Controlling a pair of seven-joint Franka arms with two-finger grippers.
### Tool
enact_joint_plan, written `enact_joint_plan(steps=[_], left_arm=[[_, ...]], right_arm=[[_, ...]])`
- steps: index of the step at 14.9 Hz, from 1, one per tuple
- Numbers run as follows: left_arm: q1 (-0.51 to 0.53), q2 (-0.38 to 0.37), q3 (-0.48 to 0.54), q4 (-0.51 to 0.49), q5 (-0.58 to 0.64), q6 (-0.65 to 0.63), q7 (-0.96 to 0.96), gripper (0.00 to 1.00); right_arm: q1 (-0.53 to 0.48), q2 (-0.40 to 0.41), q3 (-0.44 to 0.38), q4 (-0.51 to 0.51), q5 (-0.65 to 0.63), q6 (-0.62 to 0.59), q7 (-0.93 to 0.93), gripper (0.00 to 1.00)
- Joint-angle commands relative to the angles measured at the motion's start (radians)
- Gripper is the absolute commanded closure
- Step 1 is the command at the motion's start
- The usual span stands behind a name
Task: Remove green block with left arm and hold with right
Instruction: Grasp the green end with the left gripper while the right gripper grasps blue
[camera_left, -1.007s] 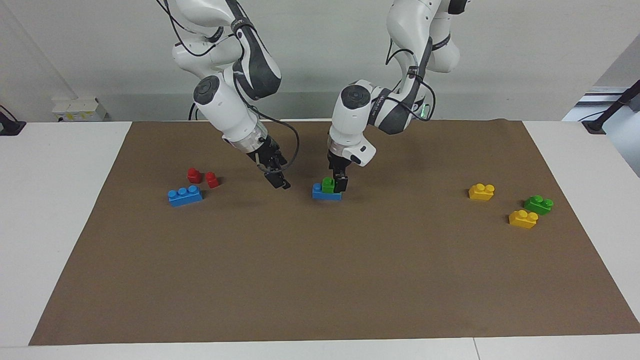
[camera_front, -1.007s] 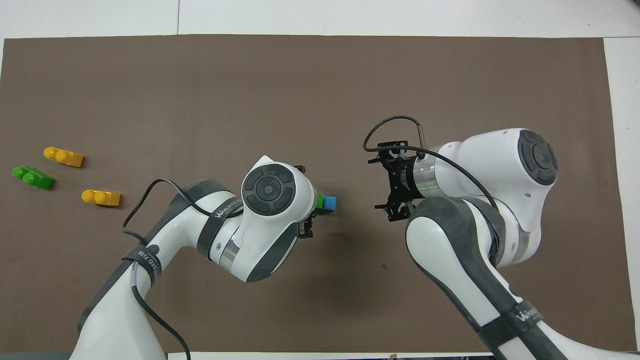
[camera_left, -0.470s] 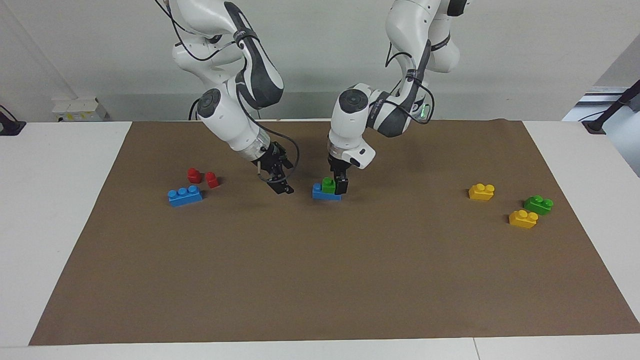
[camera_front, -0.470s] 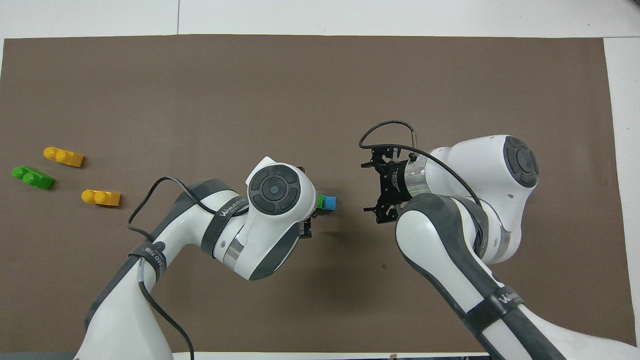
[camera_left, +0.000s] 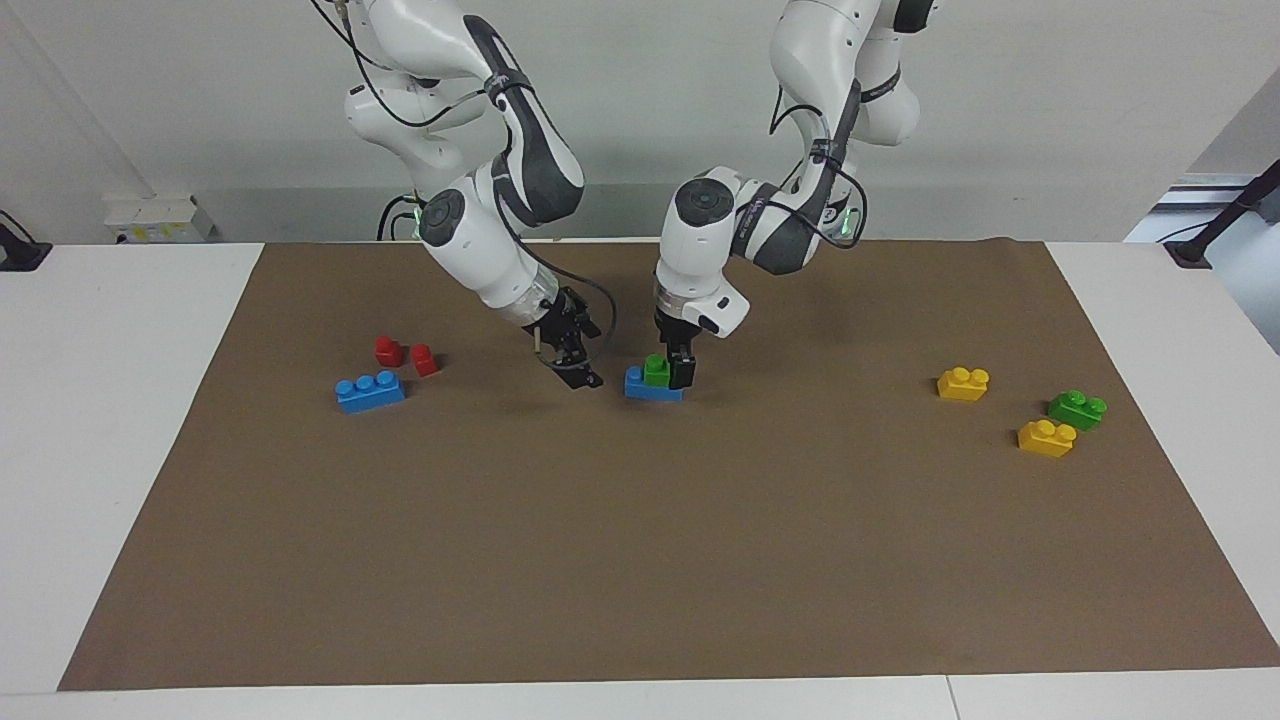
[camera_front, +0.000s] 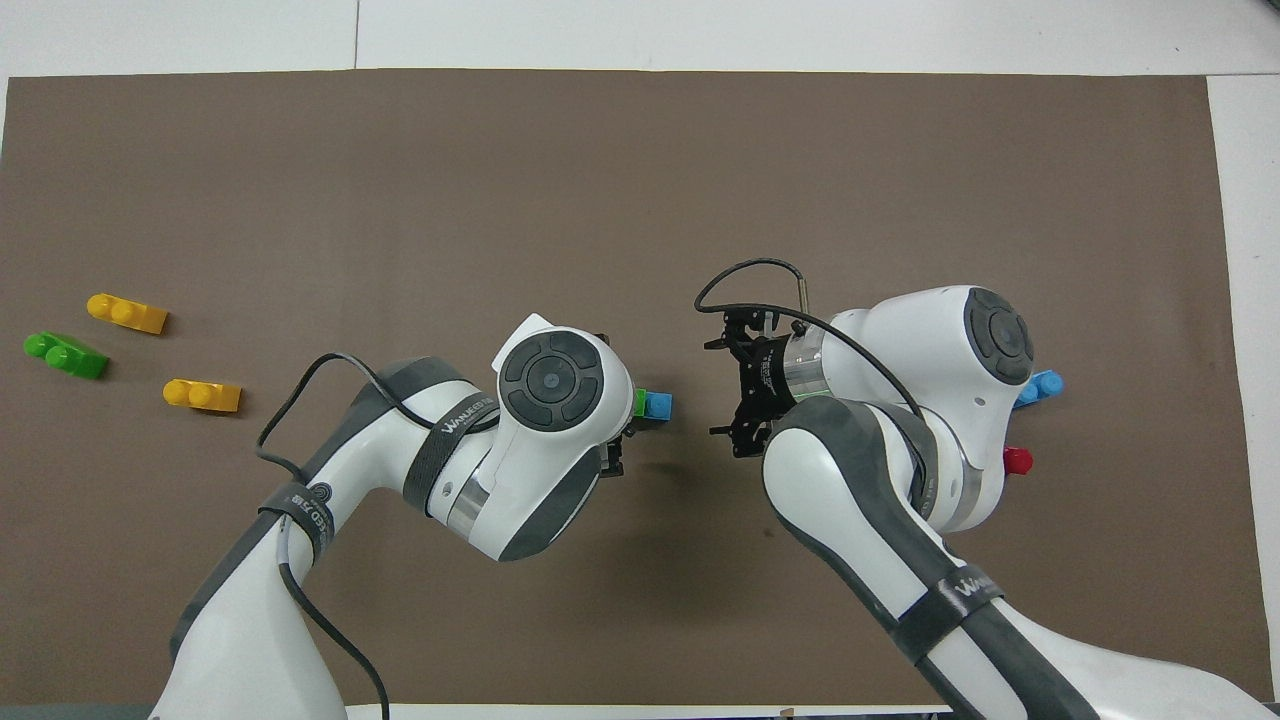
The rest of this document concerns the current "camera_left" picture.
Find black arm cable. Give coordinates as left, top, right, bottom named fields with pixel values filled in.
left=768, top=80, right=870, bottom=251
left=310, top=0, right=618, bottom=379

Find white wall socket box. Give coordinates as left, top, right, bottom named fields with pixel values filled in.
left=103, top=193, right=216, bottom=244

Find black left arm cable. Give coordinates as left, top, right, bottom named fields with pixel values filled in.
left=768, top=80, right=870, bottom=251

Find yellow two-stud toy block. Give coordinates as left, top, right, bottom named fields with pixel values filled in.
left=1017, top=419, right=1078, bottom=459
left=937, top=367, right=991, bottom=402

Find black table clamp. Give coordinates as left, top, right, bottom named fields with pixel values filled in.
left=0, top=210, right=53, bottom=273

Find blue three-stud toy block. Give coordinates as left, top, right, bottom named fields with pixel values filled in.
left=335, top=371, right=407, bottom=414
left=625, top=365, right=686, bottom=403

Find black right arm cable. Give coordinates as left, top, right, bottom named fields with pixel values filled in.
left=310, top=0, right=618, bottom=379

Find black stand with foot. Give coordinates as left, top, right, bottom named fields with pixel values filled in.
left=1163, top=158, right=1280, bottom=269

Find black base cable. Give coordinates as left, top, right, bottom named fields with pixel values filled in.
left=377, top=195, right=421, bottom=242

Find brown table mat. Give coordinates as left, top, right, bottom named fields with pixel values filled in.
left=57, top=237, right=1280, bottom=693

